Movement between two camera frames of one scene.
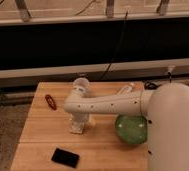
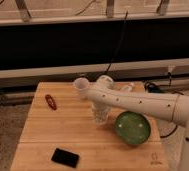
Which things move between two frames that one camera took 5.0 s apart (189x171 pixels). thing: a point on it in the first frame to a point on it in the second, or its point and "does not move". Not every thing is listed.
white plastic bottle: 127,89 does not move
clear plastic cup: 81,86 does not move
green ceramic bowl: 132,128 does not move
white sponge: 76,127 to 100,115
